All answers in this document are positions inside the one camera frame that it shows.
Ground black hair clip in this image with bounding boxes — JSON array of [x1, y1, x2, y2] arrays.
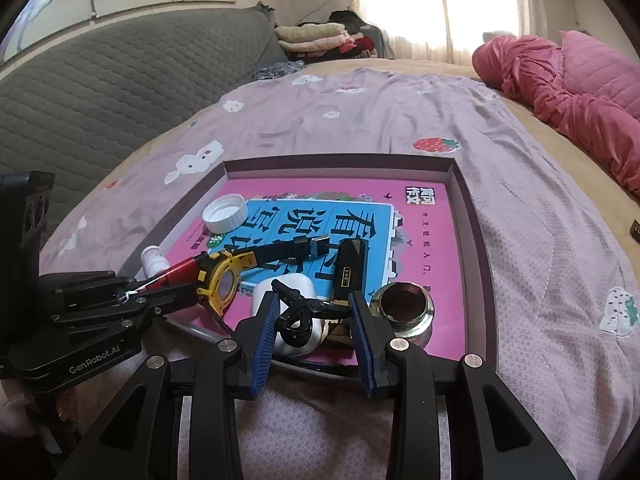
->
[[271, 279, 353, 347]]

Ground pink and blue book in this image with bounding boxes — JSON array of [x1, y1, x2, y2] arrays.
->
[[165, 179, 468, 366]]

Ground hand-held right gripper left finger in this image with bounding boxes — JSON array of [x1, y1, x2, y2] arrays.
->
[[55, 290, 282, 480]]

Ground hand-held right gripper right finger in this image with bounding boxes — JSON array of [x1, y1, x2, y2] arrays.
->
[[347, 290, 576, 480]]

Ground white bottle cap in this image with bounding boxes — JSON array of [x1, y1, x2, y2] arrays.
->
[[202, 196, 248, 235]]

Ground black and gold lipstick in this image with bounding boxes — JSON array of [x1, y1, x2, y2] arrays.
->
[[322, 237, 368, 346]]

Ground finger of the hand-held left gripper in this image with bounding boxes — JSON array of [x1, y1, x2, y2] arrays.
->
[[42, 270, 138, 306], [50, 282, 202, 333]]

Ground purple floral bedsheet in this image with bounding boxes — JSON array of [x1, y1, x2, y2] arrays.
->
[[40, 67, 640, 480]]

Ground grey cardboard box tray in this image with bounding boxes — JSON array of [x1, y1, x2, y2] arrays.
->
[[120, 154, 501, 376]]

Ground grey quilted headboard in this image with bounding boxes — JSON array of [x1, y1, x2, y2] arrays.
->
[[0, 5, 291, 241]]

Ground white earbuds case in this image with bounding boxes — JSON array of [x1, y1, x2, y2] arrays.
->
[[250, 276, 326, 358]]

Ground white curtain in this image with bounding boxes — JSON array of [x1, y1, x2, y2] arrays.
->
[[350, 0, 531, 63]]

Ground white pill bottle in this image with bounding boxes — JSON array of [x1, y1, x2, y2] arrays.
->
[[140, 245, 171, 278]]

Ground pile of folded clothes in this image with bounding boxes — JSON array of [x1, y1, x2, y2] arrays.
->
[[275, 10, 396, 60]]

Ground dark patterned cloth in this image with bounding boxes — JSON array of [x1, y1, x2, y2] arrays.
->
[[252, 60, 306, 81]]

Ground pink quilt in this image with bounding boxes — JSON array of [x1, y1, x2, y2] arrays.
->
[[471, 30, 640, 193]]

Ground red lip gloss tube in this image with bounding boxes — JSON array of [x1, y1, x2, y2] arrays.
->
[[132, 252, 216, 293]]

